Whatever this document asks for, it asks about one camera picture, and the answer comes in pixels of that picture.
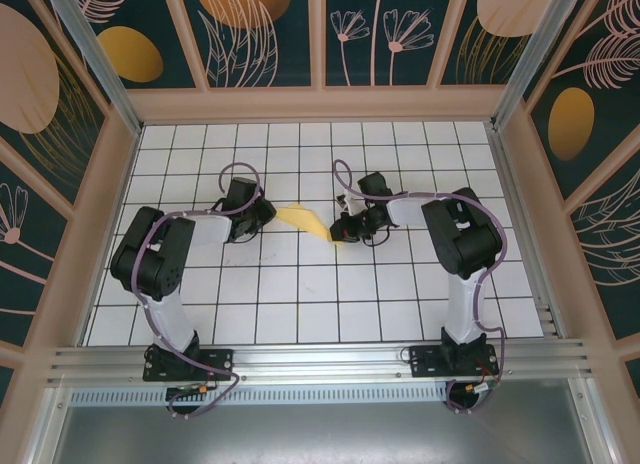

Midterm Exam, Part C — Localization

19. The aluminium side rail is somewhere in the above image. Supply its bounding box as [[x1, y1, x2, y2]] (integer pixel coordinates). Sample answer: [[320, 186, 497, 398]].
[[487, 123, 569, 340]]

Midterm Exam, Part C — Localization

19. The grey metal shelf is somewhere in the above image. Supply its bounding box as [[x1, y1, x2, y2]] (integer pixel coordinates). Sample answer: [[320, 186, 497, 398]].
[[29, 383, 621, 464]]

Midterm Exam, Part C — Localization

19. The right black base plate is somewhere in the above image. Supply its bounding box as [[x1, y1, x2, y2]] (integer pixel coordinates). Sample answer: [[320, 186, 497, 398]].
[[408, 344, 500, 380]]

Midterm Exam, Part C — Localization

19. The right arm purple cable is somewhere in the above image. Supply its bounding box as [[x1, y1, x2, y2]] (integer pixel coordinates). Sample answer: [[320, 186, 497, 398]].
[[333, 158, 510, 416]]

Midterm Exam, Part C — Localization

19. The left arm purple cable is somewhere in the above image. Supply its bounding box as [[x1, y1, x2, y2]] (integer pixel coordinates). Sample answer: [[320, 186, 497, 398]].
[[128, 162, 265, 420]]

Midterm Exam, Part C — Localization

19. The slotted grey cable duct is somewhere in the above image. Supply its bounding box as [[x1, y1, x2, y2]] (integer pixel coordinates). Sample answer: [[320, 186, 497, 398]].
[[69, 386, 451, 406]]

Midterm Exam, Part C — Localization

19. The yellow square paper sheet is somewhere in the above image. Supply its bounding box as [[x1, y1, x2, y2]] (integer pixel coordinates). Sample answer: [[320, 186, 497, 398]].
[[277, 202, 346, 248]]

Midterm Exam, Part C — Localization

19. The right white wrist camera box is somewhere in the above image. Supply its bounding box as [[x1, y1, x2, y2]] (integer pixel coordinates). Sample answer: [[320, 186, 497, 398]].
[[337, 193, 370, 218]]

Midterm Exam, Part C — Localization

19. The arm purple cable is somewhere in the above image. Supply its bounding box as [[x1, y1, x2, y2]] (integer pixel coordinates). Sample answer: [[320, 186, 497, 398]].
[[333, 158, 510, 416], [128, 162, 265, 420]]

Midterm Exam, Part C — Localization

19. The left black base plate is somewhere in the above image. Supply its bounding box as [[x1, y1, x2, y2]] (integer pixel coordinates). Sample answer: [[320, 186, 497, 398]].
[[143, 347, 235, 383]]

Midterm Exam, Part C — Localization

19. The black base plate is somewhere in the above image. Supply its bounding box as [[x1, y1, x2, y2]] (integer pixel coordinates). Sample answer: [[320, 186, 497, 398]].
[[408, 344, 500, 380], [143, 347, 235, 383]]

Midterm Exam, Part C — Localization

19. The long aluminium mounting rail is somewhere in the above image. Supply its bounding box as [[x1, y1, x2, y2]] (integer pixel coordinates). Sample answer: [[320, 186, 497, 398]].
[[47, 337, 596, 385]]

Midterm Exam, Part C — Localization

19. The aluminium frame post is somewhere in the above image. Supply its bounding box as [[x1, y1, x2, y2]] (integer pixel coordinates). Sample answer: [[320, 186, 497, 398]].
[[492, 0, 586, 130], [39, 0, 144, 135]]

